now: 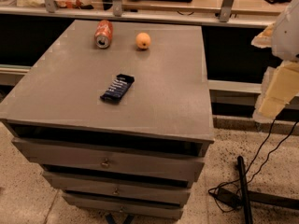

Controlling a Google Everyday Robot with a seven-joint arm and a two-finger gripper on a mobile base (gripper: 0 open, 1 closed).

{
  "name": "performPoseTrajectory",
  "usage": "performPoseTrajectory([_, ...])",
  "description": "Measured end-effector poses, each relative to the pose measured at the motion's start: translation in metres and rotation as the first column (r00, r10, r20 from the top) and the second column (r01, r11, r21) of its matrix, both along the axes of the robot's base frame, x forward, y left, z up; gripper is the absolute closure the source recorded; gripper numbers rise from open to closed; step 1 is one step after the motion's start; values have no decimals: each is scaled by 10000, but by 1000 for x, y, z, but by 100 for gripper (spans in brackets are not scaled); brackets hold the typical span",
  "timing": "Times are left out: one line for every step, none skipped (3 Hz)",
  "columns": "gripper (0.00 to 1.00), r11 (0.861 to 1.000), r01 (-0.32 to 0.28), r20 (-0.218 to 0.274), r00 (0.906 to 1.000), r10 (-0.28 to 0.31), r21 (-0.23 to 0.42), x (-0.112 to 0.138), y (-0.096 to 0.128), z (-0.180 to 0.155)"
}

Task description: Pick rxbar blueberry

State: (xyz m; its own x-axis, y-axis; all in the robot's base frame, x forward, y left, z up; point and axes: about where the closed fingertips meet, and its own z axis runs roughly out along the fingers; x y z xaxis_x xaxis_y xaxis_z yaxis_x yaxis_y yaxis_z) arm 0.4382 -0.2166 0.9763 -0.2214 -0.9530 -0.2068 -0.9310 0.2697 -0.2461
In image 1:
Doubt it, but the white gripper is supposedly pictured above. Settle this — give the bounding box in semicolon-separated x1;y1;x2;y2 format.
251;0;299;121

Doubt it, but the dark blue snack bar wrapper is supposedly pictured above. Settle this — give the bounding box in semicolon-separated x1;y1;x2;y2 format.
100;74;135;103

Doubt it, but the grey metal railing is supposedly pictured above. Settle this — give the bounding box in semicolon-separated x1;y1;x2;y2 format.
0;0;288;27

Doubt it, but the orange fruit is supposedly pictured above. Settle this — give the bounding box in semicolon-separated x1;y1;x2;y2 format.
135;33;151;49

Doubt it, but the black metal stand leg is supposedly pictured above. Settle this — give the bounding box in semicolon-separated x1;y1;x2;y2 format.
237;156;299;224

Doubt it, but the black power adapter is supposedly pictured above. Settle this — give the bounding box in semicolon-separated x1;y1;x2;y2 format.
216;188;242;208

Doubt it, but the grey drawer cabinet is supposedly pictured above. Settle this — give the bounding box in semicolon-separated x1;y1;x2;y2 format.
1;21;214;219

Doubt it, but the orange soda can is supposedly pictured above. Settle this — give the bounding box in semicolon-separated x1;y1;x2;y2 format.
94;20;113;49

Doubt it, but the black cable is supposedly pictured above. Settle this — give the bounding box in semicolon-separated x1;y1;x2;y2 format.
207;118;299;214

